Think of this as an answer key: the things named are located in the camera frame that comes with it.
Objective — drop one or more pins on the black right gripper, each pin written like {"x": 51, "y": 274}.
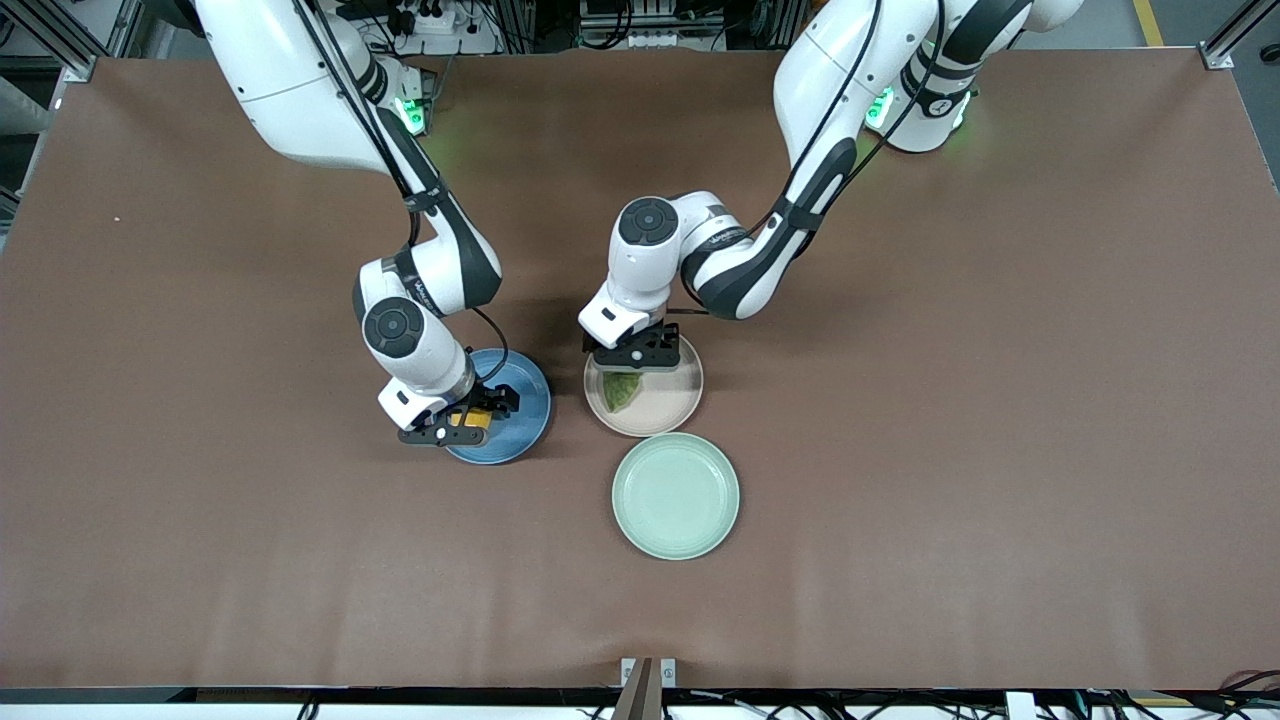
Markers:
{"x": 492, "y": 400}

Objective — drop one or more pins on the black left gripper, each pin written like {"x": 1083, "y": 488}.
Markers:
{"x": 670, "y": 333}

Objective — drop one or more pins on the yellow lemon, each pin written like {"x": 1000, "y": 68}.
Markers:
{"x": 472, "y": 420}

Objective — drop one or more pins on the green lettuce leaf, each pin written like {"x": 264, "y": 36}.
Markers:
{"x": 622, "y": 390}

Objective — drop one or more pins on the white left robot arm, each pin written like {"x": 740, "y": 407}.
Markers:
{"x": 850, "y": 70}

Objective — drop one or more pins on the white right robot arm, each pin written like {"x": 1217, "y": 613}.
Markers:
{"x": 300, "y": 90}

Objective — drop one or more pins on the blue plate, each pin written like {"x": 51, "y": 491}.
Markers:
{"x": 525, "y": 410}

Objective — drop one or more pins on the beige plate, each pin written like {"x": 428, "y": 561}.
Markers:
{"x": 668, "y": 400}

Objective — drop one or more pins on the pale green plate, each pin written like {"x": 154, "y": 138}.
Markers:
{"x": 676, "y": 496}

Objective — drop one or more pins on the white power strip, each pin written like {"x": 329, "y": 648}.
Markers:
{"x": 428, "y": 20}

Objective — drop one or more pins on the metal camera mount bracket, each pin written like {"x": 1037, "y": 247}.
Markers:
{"x": 648, "y": 680}

